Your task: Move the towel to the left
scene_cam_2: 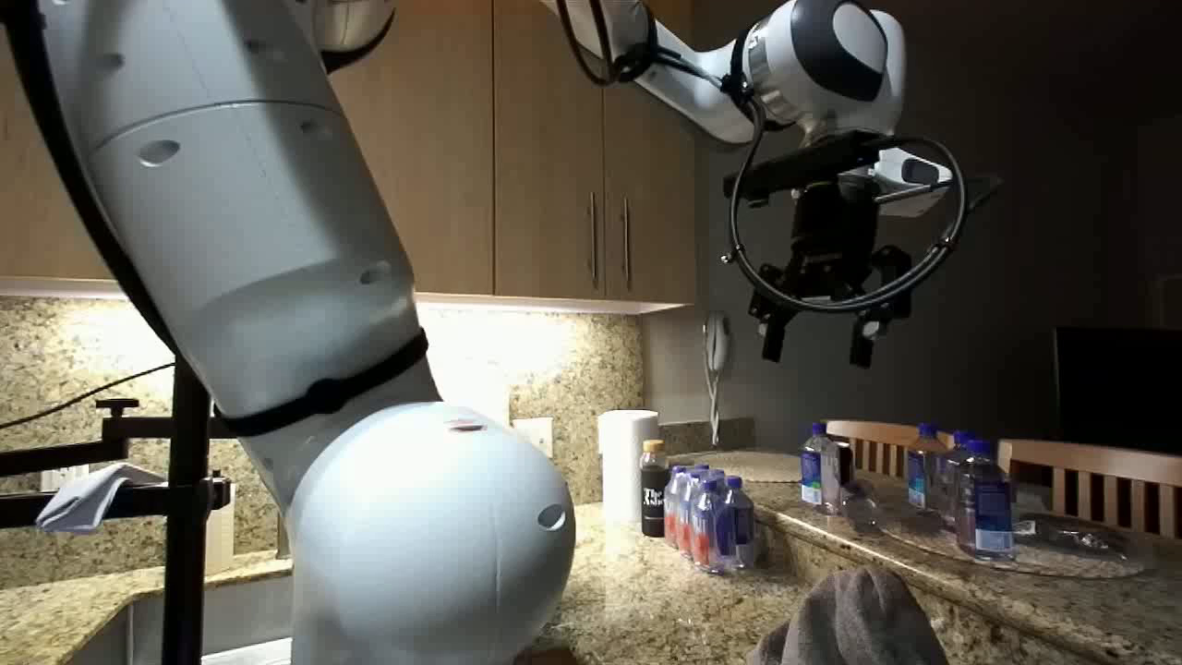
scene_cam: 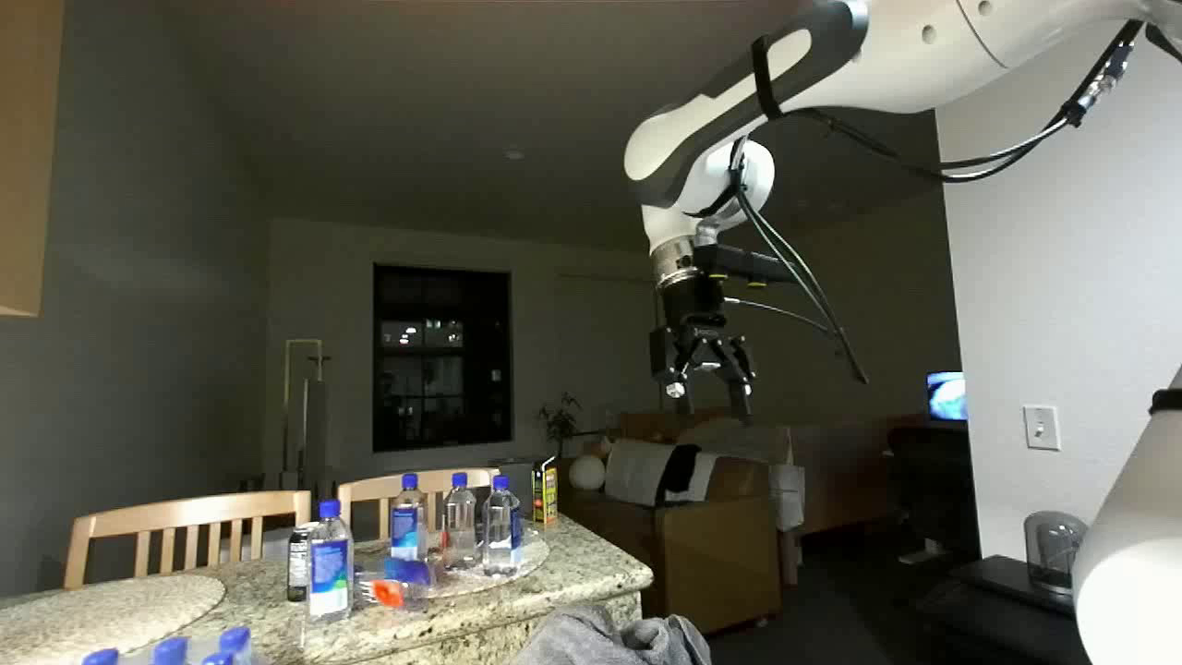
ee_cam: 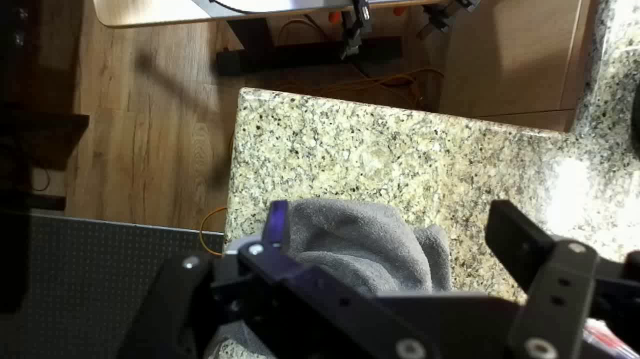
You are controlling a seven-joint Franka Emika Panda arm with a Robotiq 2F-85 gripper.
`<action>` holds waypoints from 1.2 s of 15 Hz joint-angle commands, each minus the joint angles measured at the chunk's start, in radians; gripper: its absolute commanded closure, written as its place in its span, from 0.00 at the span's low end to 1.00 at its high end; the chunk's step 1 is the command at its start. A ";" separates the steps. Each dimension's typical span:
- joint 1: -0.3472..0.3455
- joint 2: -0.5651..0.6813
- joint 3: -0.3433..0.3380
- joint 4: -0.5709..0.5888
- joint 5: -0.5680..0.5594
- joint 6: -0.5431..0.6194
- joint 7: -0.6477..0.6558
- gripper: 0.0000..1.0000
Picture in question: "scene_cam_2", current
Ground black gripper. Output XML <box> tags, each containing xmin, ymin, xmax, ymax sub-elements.
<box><xmin>726</xmin><ymin>132</ymin><xmax>950</xmax><ymax>371</ymax></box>

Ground grey brown towel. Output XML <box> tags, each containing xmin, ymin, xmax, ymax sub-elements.
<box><xmin>746</xmin><ymin>565</ymin><xmax>950</xmax><ymax>665</ymax></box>

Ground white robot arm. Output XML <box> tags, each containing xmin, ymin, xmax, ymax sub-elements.
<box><xmin>3</xmin><ymin>0</ymin><xmax>966</xmax><ymax>665</ymax></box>

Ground white paper towel roll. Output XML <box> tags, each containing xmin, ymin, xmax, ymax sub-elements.
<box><xmin>597</xmin><ymin>409</ymin><xmax>659</xmax><ymax>528</ymax></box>

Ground wooden chair back left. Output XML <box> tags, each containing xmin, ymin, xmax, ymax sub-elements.
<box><xmin>828</xmin><ymin>423</ymin><xmax>952</xmax><ymax>480</ymax></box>

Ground wooden chair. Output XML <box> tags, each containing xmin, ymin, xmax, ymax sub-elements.
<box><xmin>999</xmin><ymin>440</ymin><xmax>1182</xmax><ymax>540</ymax></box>
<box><xmin>828</xmin><ymin>423</ymin><xmax>952</xmax><ymax>480</ymax></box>

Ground water bottle on counter left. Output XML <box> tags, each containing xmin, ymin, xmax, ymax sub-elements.
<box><xmin>803</xmin><ymin>423</ymin><xmax>841</xmax><ymax>515</ymax></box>

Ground water bottle middle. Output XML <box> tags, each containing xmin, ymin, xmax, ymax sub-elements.
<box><xmin>907</xmin><ymin>423</ymin><xmax>945</xmax><ymax>512</ymax></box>

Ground dark sauce bottle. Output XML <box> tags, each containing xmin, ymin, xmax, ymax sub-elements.
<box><xmin>639</xmin><ymin>440</ymin><xmax>670</xmax><ymax>536</ymax></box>

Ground pack of water bottles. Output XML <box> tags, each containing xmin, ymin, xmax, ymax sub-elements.
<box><xmin>665</xmin><ymin>466</ymin><xmax>759</xmax><ymax>578</ymax></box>

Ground wooden upper cabinets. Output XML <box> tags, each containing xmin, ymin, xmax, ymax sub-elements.
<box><xmin>3</xmin><ymin>0</ymin><xmax>694</xmax><ymax>329</ymax></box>

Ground wooden chair back right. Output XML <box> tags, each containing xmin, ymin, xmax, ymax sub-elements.
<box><xmin>999</xmin><ymin>440</ymin><xmax>1182</xmax><ymax>540</ymax></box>

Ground white paper tag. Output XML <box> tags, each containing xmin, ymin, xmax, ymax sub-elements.
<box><xmin>37</xmin><ymin>462</ymin><xmax>162</xmax><ymax>531</ymax></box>

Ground white wall phone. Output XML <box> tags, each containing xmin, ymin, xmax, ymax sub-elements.
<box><xmin>703</xmin><ymin>315</ymin><xmax>727</xmax><ymax>446</ymax></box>

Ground black camera stand pole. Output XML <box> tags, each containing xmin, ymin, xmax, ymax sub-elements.
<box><xmin>0</xmin><ymin>361</ymin><xmax>229</xmax><ymax>665</ymax></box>

